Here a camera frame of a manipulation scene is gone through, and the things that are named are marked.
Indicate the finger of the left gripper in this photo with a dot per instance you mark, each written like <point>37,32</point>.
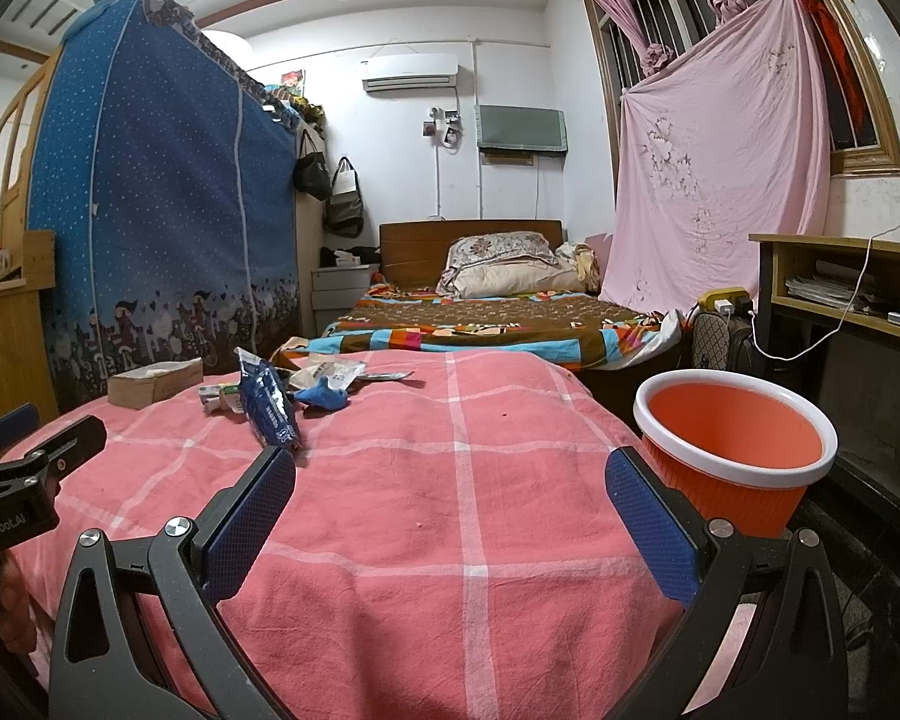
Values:
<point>17,425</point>
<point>62,453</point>

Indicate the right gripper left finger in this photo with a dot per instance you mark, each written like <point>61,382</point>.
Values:
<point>105,663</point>

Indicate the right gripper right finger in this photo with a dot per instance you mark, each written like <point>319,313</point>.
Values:
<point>761,635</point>

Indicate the dark blue snack wrapper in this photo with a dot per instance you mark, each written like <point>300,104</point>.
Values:
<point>266,405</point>

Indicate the orange trash bin white rim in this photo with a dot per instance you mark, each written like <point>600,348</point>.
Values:
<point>738,447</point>

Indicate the cardboard tissue box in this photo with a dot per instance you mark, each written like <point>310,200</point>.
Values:
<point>156,382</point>

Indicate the wooden shelf unit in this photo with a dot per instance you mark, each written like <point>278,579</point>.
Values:
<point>27,256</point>

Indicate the blue fabric wardrobe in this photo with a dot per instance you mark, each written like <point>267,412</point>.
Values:
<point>164,173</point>

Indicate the white bedside drawer cabinet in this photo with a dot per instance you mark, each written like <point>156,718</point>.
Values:
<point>336,289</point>

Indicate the pink checked bed sheet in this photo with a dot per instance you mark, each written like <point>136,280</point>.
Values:
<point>450,552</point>

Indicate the grey hanging tote bag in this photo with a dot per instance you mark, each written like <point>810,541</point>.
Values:
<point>344,210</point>

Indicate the black hanging handbag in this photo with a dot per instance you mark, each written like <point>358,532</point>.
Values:
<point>311,174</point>

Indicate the wooden desk shelf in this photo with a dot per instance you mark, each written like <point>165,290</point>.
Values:
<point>829,322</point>

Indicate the stack of papers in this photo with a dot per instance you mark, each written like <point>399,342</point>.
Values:
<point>837,286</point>

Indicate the yellow power strip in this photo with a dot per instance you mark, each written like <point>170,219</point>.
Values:
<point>726,302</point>

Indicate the wooden bed headboard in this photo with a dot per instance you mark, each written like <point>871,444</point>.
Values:
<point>414,253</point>

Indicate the colourful striped bed blanket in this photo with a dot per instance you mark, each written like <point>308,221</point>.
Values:
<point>572,330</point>

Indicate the floral pillow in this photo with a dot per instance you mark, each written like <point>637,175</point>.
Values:
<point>506,264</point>

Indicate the pink hanging sheet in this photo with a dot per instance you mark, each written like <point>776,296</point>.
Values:
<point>730,141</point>

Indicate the red hanging cloth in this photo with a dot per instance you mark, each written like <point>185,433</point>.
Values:
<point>838,59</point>

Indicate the white wall air conditioner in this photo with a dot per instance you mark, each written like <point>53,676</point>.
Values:
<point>409,72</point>

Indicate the green covered wall unit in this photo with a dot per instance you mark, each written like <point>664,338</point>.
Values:
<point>516,129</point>

